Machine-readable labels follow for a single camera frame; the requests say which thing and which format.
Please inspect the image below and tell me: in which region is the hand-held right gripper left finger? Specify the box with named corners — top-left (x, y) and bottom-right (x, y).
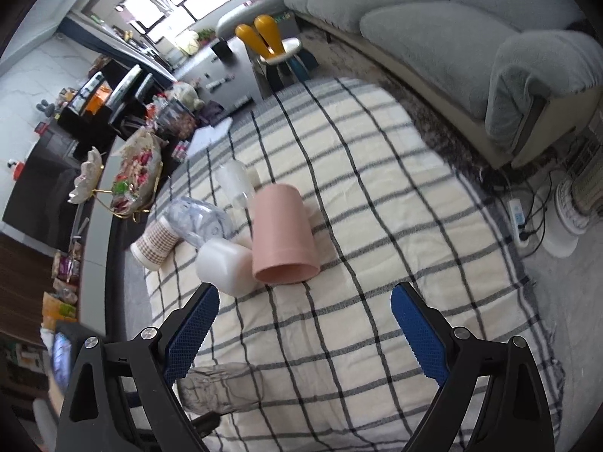
top-left (55, 282), bottom-right (221, 452)

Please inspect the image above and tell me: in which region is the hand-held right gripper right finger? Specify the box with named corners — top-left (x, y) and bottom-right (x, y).
top-left (390, 281), bottom-right (557, 452)

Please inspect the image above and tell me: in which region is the pink cup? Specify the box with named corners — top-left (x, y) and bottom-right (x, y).
top-left (251, 185), bottom-right (320, 285)

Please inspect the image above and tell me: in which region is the clear glass cup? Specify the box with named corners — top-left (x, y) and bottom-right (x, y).
top-left (176, 362), bottom-right (265, 416)

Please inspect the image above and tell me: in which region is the white plastic cup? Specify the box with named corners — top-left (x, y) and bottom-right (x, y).
top-left (196, 238), bottom-right (256, 298)

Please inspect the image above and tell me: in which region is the checkered paper cup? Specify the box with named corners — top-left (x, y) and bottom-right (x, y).
top-left (130, 220), bottom-right (182, 272)

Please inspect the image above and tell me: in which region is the clear patterned plastic cup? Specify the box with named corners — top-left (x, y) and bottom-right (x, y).
top-left (166, 197), bottom-right (233, 248)

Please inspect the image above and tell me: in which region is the frosted translucent cup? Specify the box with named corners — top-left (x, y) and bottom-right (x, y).
top-left (216, 160), bottom-right (256, 209)

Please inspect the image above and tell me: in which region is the plaid blanket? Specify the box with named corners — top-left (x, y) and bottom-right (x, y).
top-left (126, 76), bottom-right (565, 452)

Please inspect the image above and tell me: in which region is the white power strip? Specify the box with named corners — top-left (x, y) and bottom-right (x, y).
top-left (507, 199), bottom-right (531, 249)

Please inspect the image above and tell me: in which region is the snack tray with gold stand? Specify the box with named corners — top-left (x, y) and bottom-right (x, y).
top-left (109, 128), bottom-right (164, 223)

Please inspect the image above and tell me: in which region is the white shell dish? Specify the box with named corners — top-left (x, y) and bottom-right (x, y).
top-left (66, 146), bottom-right (104, 206)

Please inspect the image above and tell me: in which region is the white paper sheet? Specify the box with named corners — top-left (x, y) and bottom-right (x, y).
top-left (187, 120), bottom-right (233, 158)

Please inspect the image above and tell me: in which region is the white electric heater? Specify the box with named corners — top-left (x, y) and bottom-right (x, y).
top-left (543, 112), bottom-right (603, 259)

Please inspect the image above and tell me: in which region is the black tv cabinet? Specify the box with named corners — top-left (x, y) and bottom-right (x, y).
top-left (1, 60), bottom-right (156, 255)

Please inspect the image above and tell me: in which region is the white plush toy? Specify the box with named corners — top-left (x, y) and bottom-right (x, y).
top-left (170, 82), bottom-right (206, 111)

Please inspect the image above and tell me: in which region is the grey sofa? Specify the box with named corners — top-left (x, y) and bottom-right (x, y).
top-left (283, 0), bottom-right (599, 168)

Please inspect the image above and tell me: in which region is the yellow rabbit ear chair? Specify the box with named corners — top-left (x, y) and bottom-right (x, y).
top-left (235, 14), bottom-right (317, 91)

